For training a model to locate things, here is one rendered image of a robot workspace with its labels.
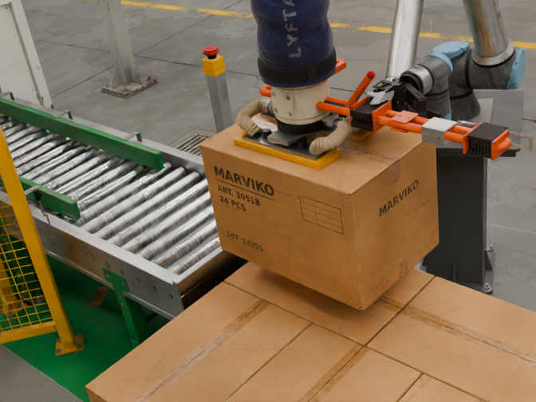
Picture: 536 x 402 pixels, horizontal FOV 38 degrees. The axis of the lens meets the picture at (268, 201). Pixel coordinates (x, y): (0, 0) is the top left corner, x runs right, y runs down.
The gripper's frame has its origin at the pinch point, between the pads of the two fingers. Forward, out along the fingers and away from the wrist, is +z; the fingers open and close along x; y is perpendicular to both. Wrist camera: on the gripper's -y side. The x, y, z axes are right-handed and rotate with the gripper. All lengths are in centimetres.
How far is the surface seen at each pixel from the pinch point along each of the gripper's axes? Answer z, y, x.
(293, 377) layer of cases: 43, 4, -66
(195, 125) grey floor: -137, 248, -120
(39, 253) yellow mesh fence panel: 44, 136, -70
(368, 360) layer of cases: 25, -10, -66
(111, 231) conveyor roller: 21, 118, -67
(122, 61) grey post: -157, 343, -98
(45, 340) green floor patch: 48, 152, -120
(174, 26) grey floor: -272, 419, -120
